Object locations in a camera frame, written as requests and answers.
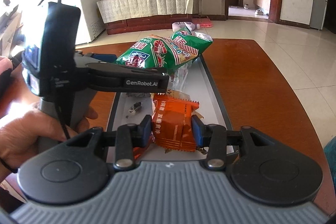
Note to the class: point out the clear snack packet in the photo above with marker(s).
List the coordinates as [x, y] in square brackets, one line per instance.
[181, 79]

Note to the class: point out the small wrapped candy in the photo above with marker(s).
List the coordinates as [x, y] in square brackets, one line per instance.
[136, 108]

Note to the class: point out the white plastic jug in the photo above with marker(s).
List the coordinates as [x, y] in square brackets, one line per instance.
[178, 26]

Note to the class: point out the orange snack packet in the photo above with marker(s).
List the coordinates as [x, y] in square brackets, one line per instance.
[170, 129]
[139, 152]

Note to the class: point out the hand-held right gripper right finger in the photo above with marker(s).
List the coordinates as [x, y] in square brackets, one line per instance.
[197, 132]

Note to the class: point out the wooden television cabinet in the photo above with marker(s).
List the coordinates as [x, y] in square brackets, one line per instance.
[147, 22]

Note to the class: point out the green snack bag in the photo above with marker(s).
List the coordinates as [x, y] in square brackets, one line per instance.
[147, 56]
[194, 39]

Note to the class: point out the person's left hand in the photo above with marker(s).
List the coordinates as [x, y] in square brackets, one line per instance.
[21, 134]

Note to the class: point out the pink plastic tray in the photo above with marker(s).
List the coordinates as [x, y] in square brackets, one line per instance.
[203, 21]

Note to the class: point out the teal cloth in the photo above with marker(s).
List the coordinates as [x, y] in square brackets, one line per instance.
[331, 158]

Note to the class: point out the white chest freezer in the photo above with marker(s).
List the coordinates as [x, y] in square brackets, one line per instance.
[86, 11]

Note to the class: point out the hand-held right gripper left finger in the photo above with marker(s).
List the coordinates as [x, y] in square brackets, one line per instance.
[145, 132]

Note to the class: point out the grey cardboard box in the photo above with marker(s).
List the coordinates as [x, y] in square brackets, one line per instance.
[210, 98]

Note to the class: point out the white lace cloth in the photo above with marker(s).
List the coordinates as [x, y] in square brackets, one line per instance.
[144, 5]

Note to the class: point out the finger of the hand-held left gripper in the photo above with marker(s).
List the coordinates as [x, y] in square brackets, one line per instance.
[110, 82]
[86, 59]

